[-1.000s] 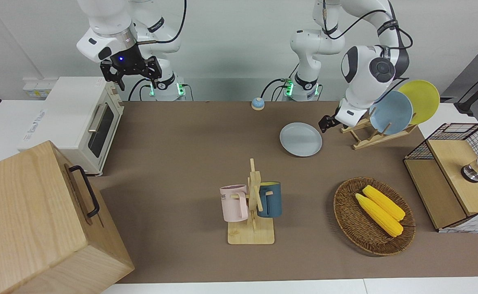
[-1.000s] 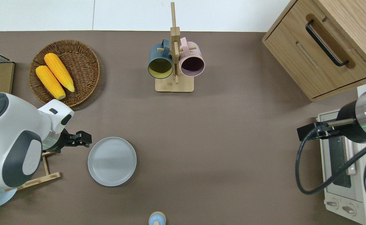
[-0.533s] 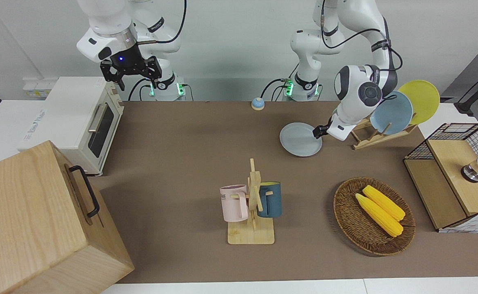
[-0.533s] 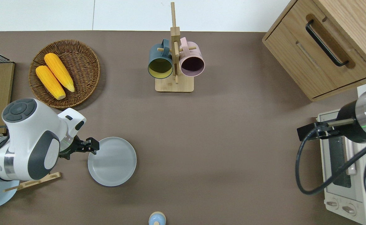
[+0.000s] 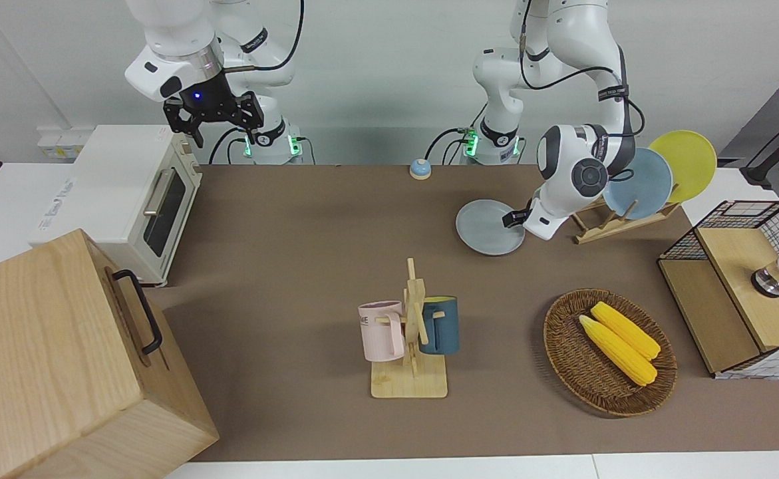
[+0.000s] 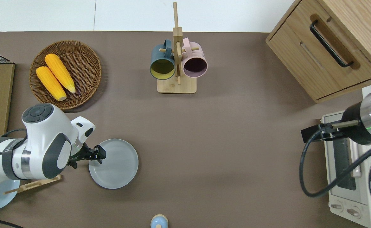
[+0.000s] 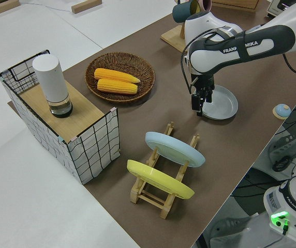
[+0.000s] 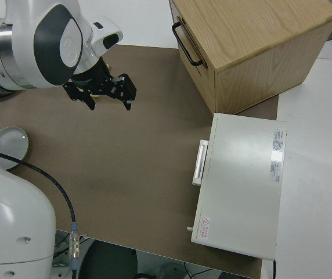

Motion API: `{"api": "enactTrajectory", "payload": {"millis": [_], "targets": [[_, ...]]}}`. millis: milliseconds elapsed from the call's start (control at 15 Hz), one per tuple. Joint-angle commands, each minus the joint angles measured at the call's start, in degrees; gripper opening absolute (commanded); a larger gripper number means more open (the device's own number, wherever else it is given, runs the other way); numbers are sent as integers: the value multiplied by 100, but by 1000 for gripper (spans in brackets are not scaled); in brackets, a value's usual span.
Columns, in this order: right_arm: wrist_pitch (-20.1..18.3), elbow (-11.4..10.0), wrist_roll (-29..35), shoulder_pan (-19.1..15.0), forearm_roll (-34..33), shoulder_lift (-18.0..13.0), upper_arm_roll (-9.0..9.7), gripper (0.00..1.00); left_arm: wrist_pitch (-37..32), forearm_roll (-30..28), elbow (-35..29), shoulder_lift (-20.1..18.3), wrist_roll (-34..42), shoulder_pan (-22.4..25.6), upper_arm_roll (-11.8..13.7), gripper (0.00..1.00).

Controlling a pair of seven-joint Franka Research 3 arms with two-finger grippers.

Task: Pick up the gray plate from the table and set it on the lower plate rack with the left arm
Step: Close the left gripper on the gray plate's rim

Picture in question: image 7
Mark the wooden plate rack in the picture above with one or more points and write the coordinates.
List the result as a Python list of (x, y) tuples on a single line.
[(150, 199)]

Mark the pink mug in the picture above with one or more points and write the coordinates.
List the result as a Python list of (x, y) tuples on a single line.
[(206, 4)]

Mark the yellow plate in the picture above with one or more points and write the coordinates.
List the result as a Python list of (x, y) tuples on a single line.
[(158, 178)]

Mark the yellow corn cob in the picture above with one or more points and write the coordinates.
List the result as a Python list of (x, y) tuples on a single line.
[(114, 75), (117, 86)]

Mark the white toaster oven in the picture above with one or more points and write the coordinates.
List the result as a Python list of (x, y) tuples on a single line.
[(277, 6)]

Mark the wooden mug tree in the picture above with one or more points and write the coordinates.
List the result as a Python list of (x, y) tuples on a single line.
[(174, 37)]

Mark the round wicker basket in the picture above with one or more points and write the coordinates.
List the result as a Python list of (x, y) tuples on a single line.
[(137, 64)]

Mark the white cylinder grinder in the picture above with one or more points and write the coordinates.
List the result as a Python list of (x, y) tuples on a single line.
[(51, 80)]

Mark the gray plate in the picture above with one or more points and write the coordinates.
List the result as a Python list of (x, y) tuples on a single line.
[(221, 106)]

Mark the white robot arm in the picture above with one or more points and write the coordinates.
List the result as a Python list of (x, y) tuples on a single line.
[(272, 38)]

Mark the blue-topped call bell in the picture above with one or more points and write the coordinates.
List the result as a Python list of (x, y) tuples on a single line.
[(282, 111)]

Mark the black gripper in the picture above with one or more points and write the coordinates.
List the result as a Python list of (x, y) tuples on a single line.
[(203, 82)]

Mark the plain wooden block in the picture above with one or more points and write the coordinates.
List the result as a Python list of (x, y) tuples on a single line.
[(0, 9), (84, 6)]

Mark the light blue plate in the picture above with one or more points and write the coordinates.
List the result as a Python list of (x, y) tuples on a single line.
[(174, 149)]

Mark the dark teal mug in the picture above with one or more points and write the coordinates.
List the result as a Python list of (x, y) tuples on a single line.
[(183, 11)]

